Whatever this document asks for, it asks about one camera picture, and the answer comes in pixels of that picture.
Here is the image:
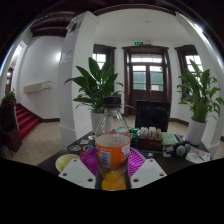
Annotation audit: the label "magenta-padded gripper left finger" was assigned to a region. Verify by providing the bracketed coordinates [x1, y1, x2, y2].
[58, 146, 101, 190]

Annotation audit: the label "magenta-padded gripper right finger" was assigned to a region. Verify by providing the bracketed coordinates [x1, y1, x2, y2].
[127, 146, 168, 190]

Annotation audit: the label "orange-labelled clear drink bottle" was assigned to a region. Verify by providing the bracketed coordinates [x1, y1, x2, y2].
[94, 96, 132, 192]

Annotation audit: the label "pale yellow mug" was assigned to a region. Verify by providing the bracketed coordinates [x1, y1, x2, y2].
[54, 153, 81, 173]

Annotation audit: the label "small black case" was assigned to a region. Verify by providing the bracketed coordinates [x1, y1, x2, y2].
[139, 148, 164, 158]

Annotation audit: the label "wooden rack of small bottles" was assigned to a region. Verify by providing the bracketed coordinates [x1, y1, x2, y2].
[137, 126, 163, 150]

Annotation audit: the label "green cloth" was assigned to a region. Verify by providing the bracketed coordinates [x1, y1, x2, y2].
[161, 132, 178, 147]

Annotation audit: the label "black and grey microphones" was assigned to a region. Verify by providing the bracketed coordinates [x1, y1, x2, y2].
[174, 143, 193, 158]

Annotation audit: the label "green plant in white pot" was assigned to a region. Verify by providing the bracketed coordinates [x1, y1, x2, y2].
[64, 57, 124, 134]
[176, 59, 224, 147]

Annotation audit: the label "printed magazine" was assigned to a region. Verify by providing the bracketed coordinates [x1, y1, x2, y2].
[184, 145, 212, 164]

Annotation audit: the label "black chair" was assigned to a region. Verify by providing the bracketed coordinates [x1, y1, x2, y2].
[134, 99, 172, 133]

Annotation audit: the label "red carpeted staircase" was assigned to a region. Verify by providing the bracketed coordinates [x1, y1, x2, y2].
[14, 103, 43, 140]

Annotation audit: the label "dark wooden double door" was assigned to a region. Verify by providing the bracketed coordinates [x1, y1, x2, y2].
[122, 45, 173, 116]

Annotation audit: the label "dark wooden planter stand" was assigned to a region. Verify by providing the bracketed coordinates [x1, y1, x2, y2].
[0, 89, 23, 154]

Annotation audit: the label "dark-framed window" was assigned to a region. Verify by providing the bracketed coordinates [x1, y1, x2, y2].
[174, 44, 204, 101]
[92, 44, 117, 73]

